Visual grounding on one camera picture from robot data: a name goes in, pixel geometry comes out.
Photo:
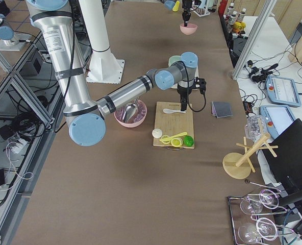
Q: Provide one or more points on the lemon slice stack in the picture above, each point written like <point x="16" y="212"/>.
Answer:
<point x="177" y="142"/>

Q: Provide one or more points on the blue teach pendant near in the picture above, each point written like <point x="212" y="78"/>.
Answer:
<point x="277" y="118"/>

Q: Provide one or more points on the large pink ice bowl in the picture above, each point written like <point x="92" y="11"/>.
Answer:
<point x="137" y="120"/>

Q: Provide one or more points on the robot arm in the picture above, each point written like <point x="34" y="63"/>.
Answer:
<point x="90" y="94"/>
<point x="186" y="5"/>

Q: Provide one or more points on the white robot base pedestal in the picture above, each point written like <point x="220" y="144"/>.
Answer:
<point x="103" y="67"/>

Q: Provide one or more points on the black wire glass rack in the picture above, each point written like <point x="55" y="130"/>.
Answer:
<point x="252" y="218"/>

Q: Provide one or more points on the grey folded cloth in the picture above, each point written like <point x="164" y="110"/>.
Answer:
<point x="221" y="109"/>

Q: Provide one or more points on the wine glass upper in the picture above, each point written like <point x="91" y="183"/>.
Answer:
<point x="253" y="204"/>

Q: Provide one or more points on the wine glass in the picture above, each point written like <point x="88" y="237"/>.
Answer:
<point x="263" y="229"/>
<point x="253" y="204"/>

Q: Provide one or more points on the blue teach pendant far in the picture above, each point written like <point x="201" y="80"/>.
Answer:
<point x="282" y="91"/>

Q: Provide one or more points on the wooden cup tree stand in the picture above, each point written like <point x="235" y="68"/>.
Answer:
<point x="239" y="166"/>

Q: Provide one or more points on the small pink bowl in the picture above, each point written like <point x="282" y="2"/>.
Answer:
<point x="189" y="29"/>

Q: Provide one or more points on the white ceramic spoon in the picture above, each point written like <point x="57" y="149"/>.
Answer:
<point x="170" y="111"/>

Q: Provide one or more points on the metal ice scoop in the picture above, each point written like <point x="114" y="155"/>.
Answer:
<point x="129" y="113"/>

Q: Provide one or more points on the bamboo cutting board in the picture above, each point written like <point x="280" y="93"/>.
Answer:
<point x="172" y="124"/>

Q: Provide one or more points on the aluminium frame post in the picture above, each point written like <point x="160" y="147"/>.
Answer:
<point x="255" y="32"/>

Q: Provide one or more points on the green lime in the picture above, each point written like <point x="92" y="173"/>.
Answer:
<point x="188" y="141"/>

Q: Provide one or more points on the green bowl stack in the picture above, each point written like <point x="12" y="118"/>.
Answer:
<point x="175" y="61"/>

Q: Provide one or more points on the yellow plastic cup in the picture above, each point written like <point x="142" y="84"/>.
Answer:
<point x="176" y="6"/>

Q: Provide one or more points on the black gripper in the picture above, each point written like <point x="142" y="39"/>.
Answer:
<point x="182" y="92"/>
<point x="186" y="5"/>

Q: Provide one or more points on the yellow plastic knife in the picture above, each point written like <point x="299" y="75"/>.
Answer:
<point x="174" y="136"/>

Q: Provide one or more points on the blue plastic cup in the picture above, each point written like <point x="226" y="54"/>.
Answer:
<point x="169" y="4"/>

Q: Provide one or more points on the blue teach pendant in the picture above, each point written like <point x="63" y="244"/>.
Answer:
<point x="277" y="118"/>
<point x="282" y="91"/>

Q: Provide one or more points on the wine glass lower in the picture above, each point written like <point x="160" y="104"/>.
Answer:
<point x="263" y="229"/>

